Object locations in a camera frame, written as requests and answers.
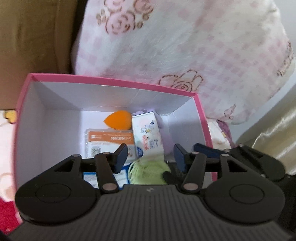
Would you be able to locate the blue wet wipes pack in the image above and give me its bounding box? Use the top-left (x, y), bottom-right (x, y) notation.
top-left (82, 169), bottom-right (130, 189)

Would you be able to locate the white tissue pack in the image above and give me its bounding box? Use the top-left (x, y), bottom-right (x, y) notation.
top-left (132, 112), bottom-right (165, 161)

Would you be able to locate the green yarn ball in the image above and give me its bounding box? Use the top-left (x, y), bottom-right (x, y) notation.
top-left (127, 159), bottom-right (171, 185)

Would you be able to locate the gold satin curtain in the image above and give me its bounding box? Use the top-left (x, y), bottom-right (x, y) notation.
top-left (237, 86), bottom-right (295, 175)

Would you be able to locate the purple plush toy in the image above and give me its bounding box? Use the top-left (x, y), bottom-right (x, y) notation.
top-left (132, 109), bottom-right (174, 155)

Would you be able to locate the bear print blanket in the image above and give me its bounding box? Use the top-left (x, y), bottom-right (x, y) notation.
top-left (1, 110), bottom-right (22, 235)

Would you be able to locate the orange white small box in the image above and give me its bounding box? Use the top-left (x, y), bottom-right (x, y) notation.
top-left (85, 129), bottom-right (137, 164)

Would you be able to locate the pink cardboard box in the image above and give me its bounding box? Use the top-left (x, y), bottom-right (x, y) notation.
top-left (12, 72), bottom-right (218, 233)

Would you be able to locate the orange makeup sponge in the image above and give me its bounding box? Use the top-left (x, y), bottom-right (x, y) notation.
top-left (104, 110), bottom-right (132, 131)

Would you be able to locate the pink checkered pillow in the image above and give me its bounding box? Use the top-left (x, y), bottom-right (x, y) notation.
top-left (72, 1), bottom-right (295, 125)

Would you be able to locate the brown pillow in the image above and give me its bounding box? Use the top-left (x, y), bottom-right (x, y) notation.
top-left (1, 0), bottom-right (87, 109)

